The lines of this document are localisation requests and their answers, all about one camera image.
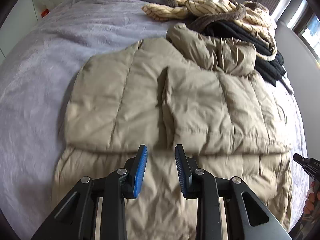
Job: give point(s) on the cream striped plush garment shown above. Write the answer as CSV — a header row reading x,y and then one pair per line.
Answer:
x,y
253,17

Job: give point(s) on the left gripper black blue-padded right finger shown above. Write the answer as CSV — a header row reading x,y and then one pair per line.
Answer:
x,y
228,202

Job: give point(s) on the beige quilted down jacket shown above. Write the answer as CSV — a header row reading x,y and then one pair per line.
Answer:
x,y
186,88

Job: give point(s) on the folded black fleece garment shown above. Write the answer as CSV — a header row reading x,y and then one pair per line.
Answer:
x,y
271,71

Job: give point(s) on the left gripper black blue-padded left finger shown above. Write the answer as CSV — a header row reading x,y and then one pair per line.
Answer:
x,y
95,208

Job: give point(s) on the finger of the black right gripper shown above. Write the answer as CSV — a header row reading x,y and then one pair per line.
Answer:
x,y
311,166

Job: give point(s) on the lavender embossed bedspread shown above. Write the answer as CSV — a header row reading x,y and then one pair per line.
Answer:
x,y
37,80

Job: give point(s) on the person's right hand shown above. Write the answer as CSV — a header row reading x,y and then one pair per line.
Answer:
x,y
310,199

